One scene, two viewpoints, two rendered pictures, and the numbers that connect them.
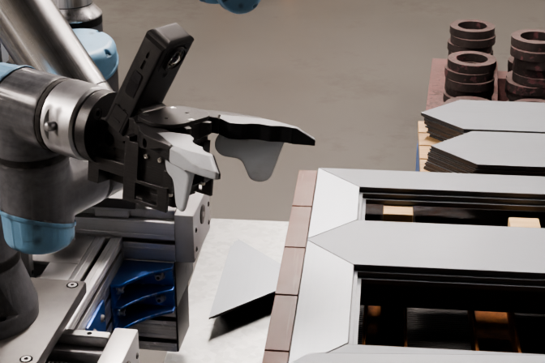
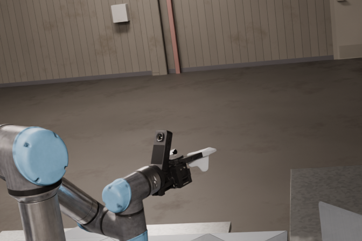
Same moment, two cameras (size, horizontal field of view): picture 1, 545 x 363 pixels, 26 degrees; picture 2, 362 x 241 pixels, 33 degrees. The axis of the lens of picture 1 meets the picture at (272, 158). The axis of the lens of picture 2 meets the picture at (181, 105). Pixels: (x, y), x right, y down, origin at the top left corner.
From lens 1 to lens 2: 1.85 m
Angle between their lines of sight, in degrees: 79
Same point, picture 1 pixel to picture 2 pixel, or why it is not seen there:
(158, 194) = (188, 177)
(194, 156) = (208, 149)
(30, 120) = (147, 185)
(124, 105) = (166, 160)
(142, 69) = (168, 144)
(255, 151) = not seen: hidden behind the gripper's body
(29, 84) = (136, 177)
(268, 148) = not seen: hidden behind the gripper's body
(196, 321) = not seen: outside the picture
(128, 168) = (179, 176)
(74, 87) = (146, 168)
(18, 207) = (144, 227)
